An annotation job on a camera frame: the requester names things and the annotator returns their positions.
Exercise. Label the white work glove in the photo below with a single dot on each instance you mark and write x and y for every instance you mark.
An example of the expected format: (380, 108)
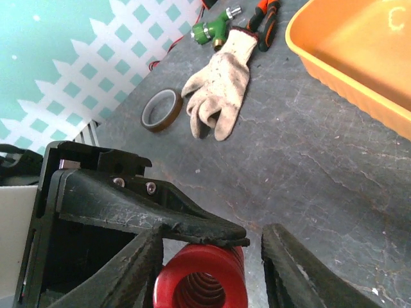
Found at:
(217, 90)

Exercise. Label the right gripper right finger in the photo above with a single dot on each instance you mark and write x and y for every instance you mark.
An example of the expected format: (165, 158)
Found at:
(294, 277)

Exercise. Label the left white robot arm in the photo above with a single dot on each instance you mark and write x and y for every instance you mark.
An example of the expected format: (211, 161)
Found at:
(20, 178)

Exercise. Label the large red spring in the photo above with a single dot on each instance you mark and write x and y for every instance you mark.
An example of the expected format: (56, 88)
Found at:
(202, 275)

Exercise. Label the orange plastic tray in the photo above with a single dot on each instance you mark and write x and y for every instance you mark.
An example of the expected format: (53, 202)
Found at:
(361, 50)

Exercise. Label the green small tool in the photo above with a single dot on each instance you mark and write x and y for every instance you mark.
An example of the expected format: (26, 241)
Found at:
(216, 30)

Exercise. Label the red handled pliers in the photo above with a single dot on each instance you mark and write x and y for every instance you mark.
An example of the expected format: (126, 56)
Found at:
(265, 10)

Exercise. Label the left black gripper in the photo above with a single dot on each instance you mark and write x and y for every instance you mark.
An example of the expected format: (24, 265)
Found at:
(90, 206)

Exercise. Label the grey tape roll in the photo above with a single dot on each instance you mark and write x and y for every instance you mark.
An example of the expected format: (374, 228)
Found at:
(161, 110)

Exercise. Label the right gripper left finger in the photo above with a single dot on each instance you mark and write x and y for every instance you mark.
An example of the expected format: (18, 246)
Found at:
(124, 266)

